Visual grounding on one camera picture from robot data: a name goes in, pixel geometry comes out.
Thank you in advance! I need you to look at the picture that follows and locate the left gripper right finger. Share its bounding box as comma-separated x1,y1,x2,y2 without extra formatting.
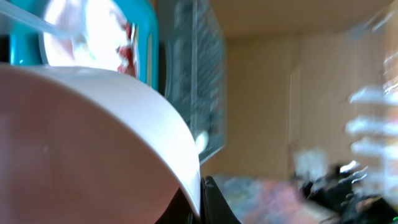
201,176,241,224

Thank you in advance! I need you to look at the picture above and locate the pink bowl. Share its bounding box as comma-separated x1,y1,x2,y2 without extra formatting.
1,64,201,223

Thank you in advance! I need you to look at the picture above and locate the red snack wrapper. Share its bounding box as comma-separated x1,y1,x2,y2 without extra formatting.
116,22,139,78

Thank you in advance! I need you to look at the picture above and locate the grey dish rack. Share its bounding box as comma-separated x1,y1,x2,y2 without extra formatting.
157,0,226,164

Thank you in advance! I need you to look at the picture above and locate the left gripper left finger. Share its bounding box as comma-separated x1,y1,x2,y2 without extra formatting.
155,189,195,224

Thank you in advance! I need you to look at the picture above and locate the white round plate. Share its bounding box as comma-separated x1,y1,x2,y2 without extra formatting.
43,0,140,72

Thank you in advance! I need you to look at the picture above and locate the teal serving tray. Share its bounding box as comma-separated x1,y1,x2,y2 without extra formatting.
9,0,159,90

